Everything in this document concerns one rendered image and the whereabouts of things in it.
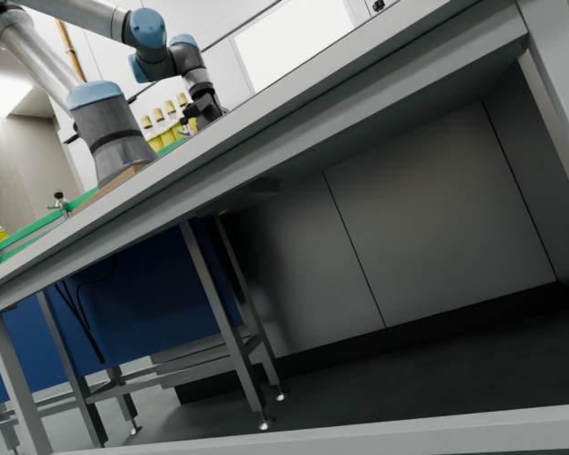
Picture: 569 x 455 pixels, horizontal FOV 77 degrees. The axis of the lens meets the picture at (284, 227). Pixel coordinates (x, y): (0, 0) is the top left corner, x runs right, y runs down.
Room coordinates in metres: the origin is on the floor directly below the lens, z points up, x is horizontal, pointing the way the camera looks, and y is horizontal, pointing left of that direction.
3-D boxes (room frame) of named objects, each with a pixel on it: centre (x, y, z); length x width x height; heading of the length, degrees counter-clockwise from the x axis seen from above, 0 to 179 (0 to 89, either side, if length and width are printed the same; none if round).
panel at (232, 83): (1.33, -0.06, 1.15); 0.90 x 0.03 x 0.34; 70
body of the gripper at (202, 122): (0.98, 0.07, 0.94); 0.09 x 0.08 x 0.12; 160
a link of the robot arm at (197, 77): (0.98, 0.07, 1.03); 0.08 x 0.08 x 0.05
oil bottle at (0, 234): (1.66, 1.26, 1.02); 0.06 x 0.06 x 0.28; 70
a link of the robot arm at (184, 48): (0.98, 0.07, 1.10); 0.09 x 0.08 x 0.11; 109
